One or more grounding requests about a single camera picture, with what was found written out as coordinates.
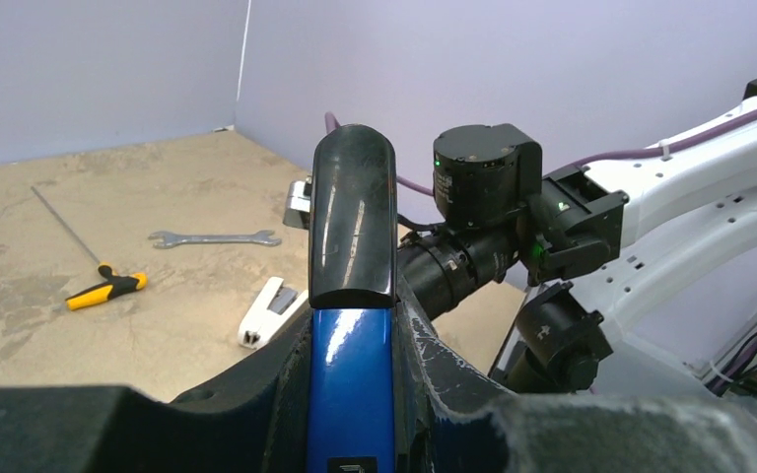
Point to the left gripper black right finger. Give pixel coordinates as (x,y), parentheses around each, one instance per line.
(450,417)

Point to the yellow black T-handle hex key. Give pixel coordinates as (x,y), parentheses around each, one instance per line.
(113,285)

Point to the blue black stapler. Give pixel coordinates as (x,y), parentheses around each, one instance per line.
(352,294)

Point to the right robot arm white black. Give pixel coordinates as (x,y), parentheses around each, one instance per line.
(500,210)

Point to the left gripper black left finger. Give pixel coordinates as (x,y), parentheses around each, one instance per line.
(253,417)

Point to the silver open-end wrench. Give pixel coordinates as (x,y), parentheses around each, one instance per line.
(166,239)

